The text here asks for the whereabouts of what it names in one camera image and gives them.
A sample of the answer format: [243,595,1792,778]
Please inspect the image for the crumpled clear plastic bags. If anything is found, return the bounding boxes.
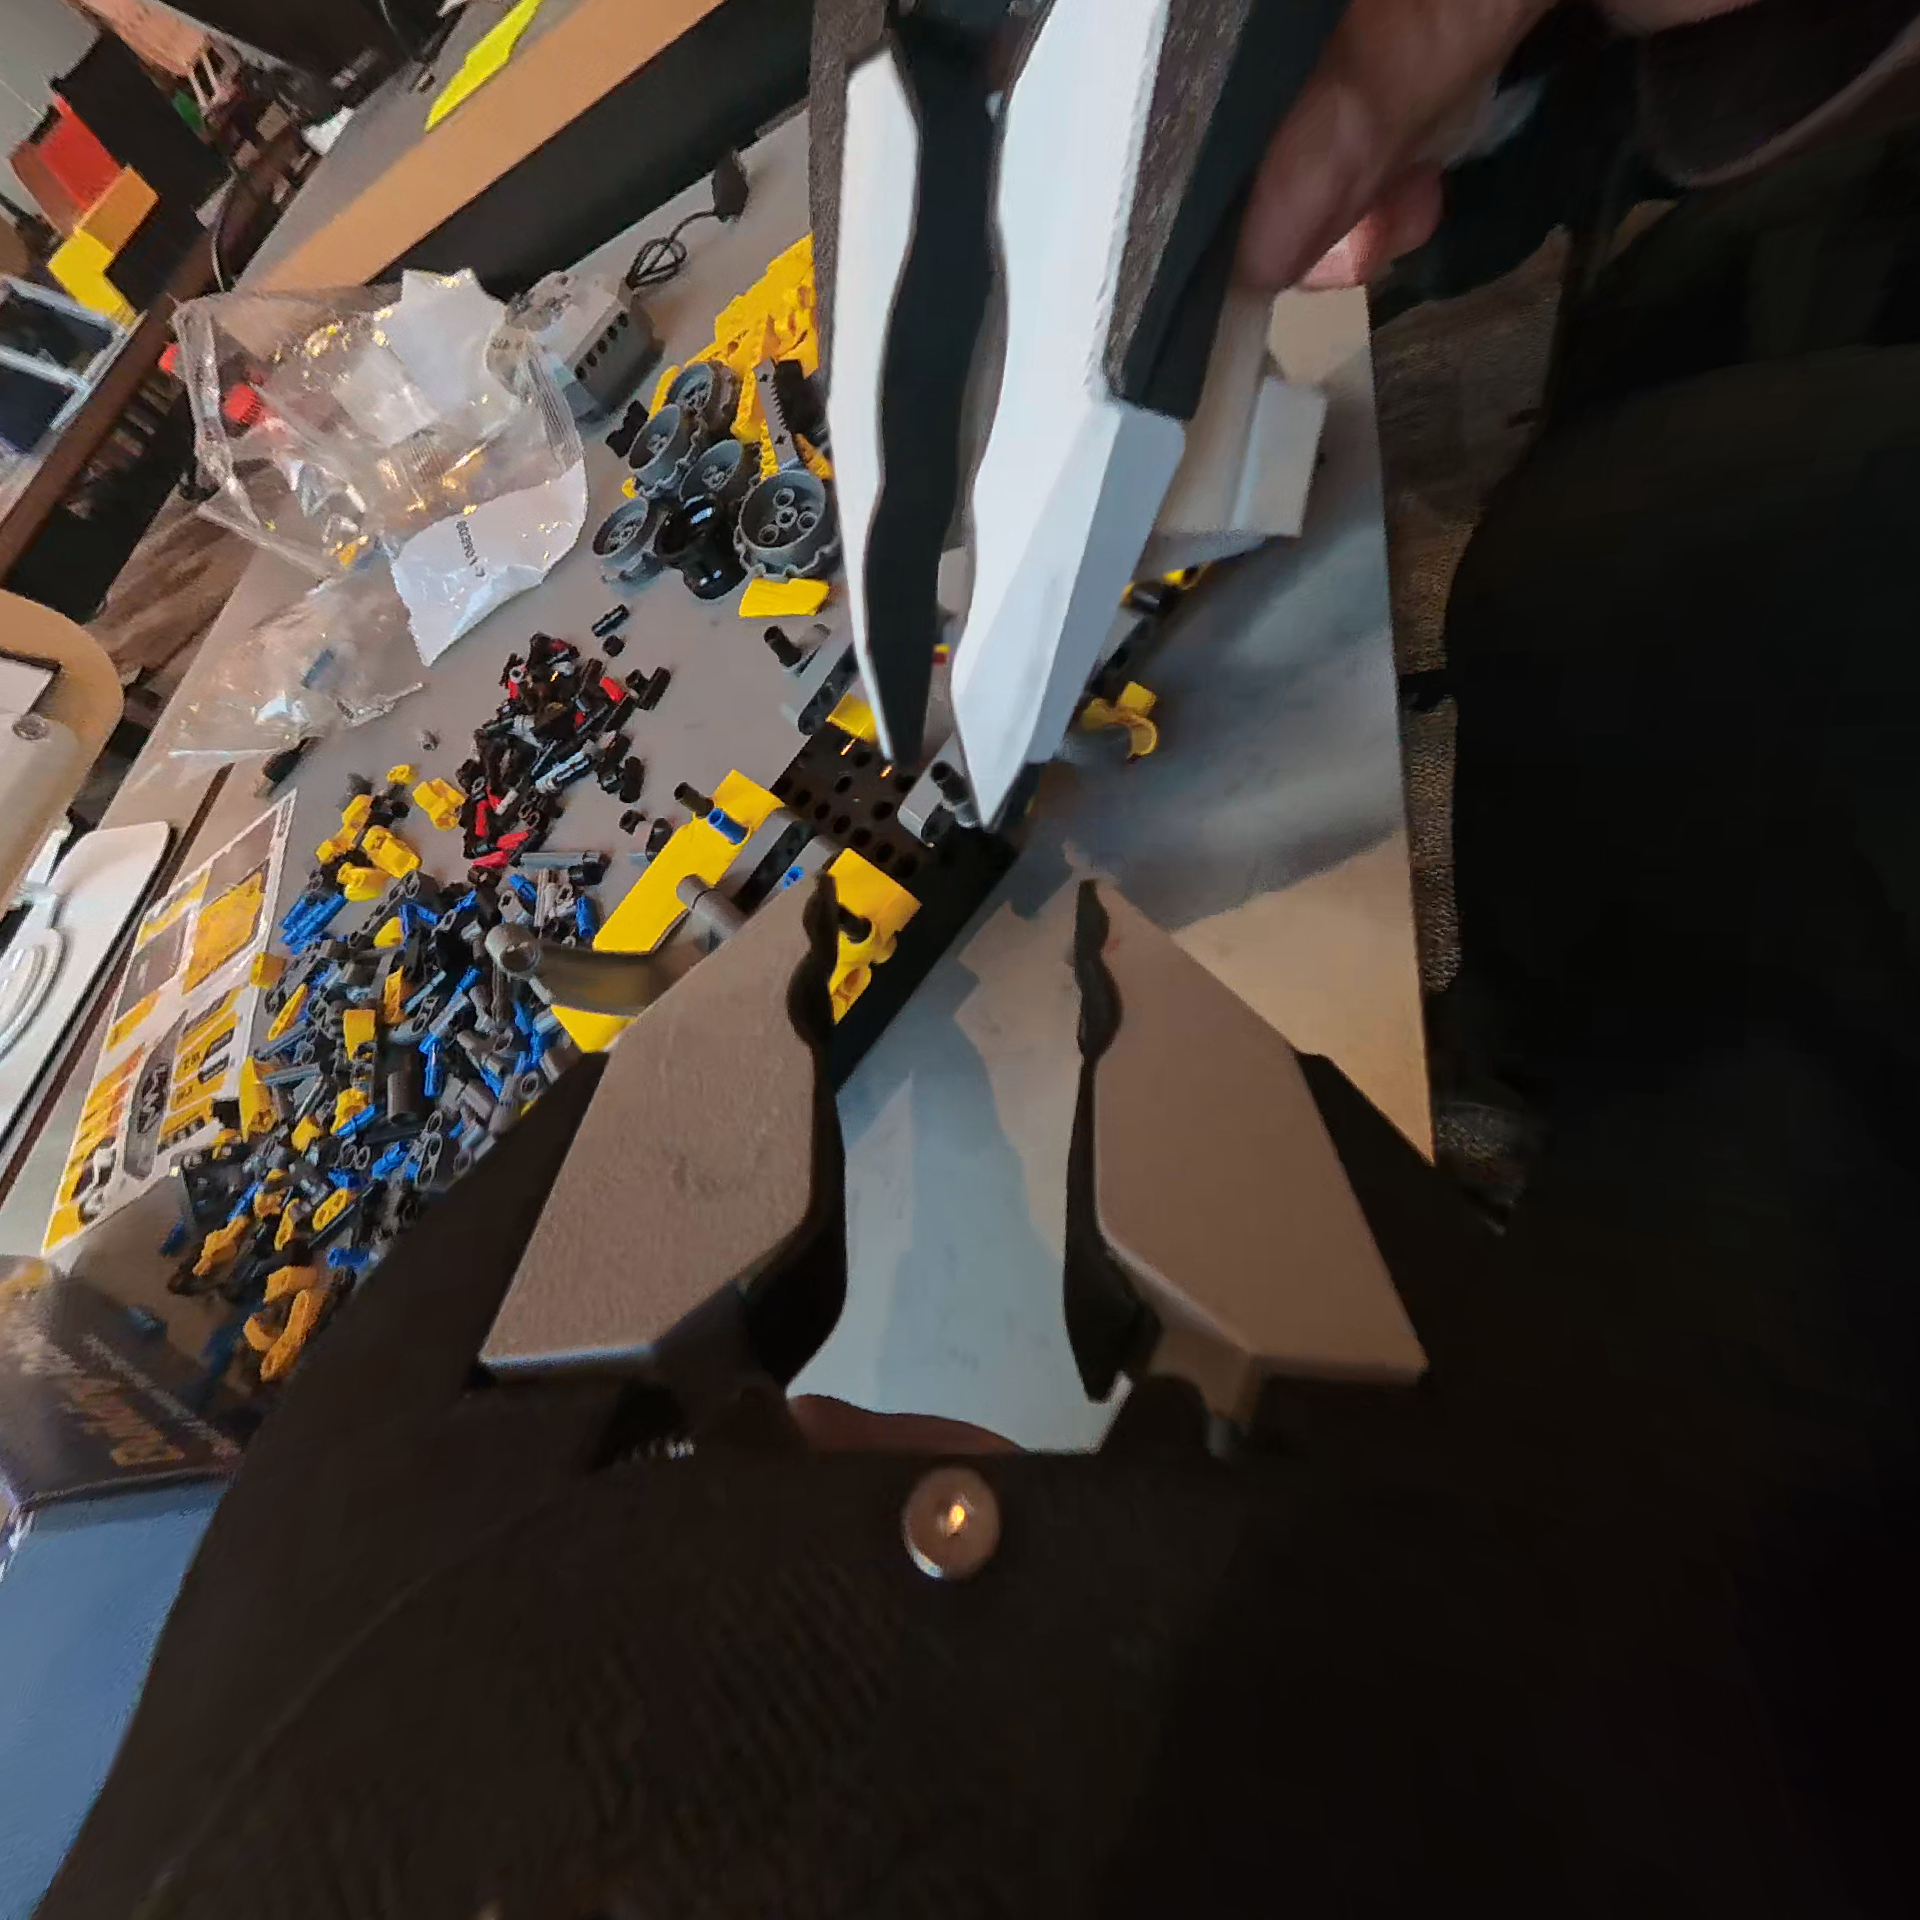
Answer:
[168,270,590,752]

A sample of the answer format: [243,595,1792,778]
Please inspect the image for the yellow paper sheet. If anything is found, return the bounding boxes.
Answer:
[422,0,544,134]

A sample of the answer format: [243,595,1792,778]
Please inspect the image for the pile of loose brick pieces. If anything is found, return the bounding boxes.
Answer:
[165,631,680,1386]

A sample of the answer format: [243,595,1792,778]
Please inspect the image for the black and yellow brick assembly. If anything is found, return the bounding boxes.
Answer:
[550,721,1023,1087]

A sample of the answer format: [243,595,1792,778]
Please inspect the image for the yellow and grey brick module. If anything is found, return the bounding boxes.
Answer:
[779,562,1209,841]

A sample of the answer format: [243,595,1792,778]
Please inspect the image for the yellow printed leaflet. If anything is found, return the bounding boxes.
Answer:
[41,791,296,1257]

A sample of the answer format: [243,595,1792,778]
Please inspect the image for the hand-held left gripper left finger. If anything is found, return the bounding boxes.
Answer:
[480,879,852,1386]

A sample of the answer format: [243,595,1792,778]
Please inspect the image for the white flat device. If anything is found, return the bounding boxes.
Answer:
[0,819,175,1146]

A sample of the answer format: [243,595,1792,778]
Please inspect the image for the grey motor box with cable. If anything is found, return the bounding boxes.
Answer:
[509,147,753,426]

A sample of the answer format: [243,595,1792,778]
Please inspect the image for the blue cardboard box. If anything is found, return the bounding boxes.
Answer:
[0,1257,255,1920]

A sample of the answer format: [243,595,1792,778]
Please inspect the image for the person's right hand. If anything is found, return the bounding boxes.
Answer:
[1240,0,1549,295]

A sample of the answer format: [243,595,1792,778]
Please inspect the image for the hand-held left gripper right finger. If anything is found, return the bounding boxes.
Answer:
[1064,880,1431,1431]

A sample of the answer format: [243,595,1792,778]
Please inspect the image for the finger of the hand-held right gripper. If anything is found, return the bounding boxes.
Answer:
[948,0,1191,833]
[827,47,1003,763]

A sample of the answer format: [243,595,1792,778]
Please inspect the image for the long wooden table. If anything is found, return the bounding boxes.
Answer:
[240,0,819,297]

